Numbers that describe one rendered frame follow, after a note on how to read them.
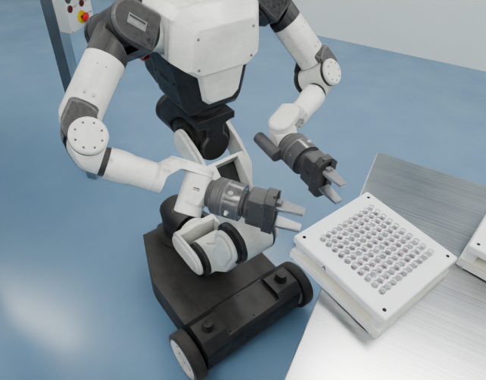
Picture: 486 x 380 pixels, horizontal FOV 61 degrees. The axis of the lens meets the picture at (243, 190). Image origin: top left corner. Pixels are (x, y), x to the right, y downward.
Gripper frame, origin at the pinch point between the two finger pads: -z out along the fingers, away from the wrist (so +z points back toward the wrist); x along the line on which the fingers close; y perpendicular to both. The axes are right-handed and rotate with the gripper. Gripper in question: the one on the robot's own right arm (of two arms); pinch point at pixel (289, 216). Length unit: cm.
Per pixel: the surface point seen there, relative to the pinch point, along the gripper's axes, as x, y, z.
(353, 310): 5.1, 14.6, -17.9
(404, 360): 7.4, 20.0, -29.0
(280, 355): 93, -14, -5
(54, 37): 11, -73, 123
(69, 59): 21, -75, 120
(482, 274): 5.8, -5.6, -43.4
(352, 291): 0.4, 13.7, -16.6
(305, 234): 0.1, 3.7, -4.6
